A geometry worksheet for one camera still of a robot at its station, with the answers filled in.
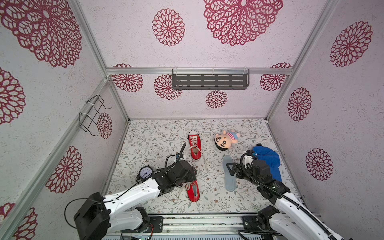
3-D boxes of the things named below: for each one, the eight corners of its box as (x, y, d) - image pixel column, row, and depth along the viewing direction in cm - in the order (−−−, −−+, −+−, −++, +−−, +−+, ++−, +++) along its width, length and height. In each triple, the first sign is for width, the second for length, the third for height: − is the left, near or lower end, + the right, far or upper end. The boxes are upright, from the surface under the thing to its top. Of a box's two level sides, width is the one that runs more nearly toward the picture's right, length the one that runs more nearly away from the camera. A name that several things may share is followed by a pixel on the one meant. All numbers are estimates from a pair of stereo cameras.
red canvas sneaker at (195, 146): (191, 162, 99) (191, 157, 94) (187, 134, 114) (187, 129, 109) (202, 161, 99) (203, 156, 95) (198, 133, 114) (198, 128, 110)
